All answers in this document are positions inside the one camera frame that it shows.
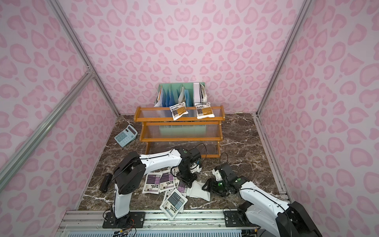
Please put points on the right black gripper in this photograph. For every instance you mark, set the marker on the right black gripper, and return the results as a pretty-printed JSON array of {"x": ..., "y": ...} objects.
[{"x": 214, "y": 184}]

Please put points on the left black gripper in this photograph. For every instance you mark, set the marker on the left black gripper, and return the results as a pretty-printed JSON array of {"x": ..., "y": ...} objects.
[{"x": 187, "y": 177}]

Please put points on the white coffee bag face down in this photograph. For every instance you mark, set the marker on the white coffee bag face down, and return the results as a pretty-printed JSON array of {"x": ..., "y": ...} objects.
[{"x": 196, "y": 191}]

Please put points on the yellow label coffee bag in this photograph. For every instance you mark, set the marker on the yellow label coffee bag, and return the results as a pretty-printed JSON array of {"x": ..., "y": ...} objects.
[
  {"x": 178, "y": 110},
  {"x": 204, "y": 110}
]

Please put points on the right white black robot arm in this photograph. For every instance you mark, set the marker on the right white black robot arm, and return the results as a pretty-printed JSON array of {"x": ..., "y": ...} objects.
[{"x": 278, "y": 217}]

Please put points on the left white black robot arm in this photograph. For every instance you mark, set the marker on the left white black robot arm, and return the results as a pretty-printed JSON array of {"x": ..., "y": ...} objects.
[{"x": 129, "y": 173}]

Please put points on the purple label coffee bag right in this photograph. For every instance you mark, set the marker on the purple label coffee bag right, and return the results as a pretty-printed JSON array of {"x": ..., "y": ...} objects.
[{"x": 181, "y": 187}]

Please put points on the purple label coffee bag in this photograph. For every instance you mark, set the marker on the purple label coffee bag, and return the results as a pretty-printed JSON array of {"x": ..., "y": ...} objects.
[
  {"x": 152, "y": 183},
  {"x": 167, "y": 181},
  {"x": 181, "y": 187}
]

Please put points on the purple label coffee bag middle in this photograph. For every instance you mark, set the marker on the purple label coffee bag middle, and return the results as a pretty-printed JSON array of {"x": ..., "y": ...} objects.
[{"x": 167, "y": 181}]

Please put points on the blue-grey label coffee bag front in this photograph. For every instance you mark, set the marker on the blue-grey label coffee bag front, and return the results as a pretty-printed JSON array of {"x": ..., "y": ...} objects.
[{"x": 174, "y": 203}]

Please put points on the purple label coffee bag left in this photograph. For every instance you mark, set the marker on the purple label coffee bag left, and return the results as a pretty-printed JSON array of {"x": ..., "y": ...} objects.
[{"x": 152, "y": 183}]

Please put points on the light blue calculator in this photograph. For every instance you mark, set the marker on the light blue calculator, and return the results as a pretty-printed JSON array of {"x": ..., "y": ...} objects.
[{"x": 126, "y": 136}]

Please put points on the green file organizer with folders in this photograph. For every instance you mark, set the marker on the green file organizer with folders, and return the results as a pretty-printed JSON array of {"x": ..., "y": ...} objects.
[{"x": 175, "y": 93}]

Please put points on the black stapler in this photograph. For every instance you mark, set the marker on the black stapler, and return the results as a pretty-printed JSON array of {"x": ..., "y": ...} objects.
[{"x": 105, "y": 182}]

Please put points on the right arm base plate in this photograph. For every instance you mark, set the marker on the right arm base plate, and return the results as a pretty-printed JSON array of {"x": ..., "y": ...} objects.
[{"x": 236, "y": 218}]

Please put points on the aluminium front rail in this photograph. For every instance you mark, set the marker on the aluminium front rail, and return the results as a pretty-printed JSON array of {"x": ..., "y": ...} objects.
[{"x": 189, "y": 223}]

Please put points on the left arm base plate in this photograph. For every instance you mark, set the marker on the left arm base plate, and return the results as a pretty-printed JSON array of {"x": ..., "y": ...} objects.
[{"x": 133, "y": 219}]

